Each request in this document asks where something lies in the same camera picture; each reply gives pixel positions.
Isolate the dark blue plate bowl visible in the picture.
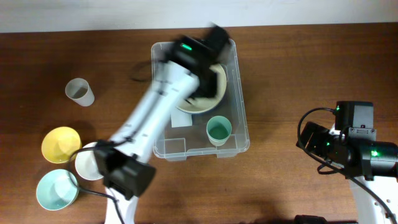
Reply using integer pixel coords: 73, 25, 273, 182
179, 98, 224, 114

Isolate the cream large bowl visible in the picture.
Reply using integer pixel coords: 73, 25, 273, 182
177, 64, 228, 114

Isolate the mint green plastic cup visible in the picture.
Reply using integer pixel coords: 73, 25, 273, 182
206, 116, 232, 146

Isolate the grey plastic cup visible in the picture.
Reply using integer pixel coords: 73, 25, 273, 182
65, 78, 95, 107

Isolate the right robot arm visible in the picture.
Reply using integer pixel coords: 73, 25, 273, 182
296, 101, 397, 223

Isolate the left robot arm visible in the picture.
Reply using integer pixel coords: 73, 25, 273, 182
93, 26, 231, 223

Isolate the clear plastic storage bin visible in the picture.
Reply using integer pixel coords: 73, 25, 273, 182
153, 40, 250, 161

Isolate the white small bowl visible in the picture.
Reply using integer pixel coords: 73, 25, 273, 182
75, 151, 103, 180

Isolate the yellow small bowl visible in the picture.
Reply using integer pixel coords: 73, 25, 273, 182
41, 126, 82, 164

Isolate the light blue small bowl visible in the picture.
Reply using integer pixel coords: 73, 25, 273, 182
36, 169, 79, 211

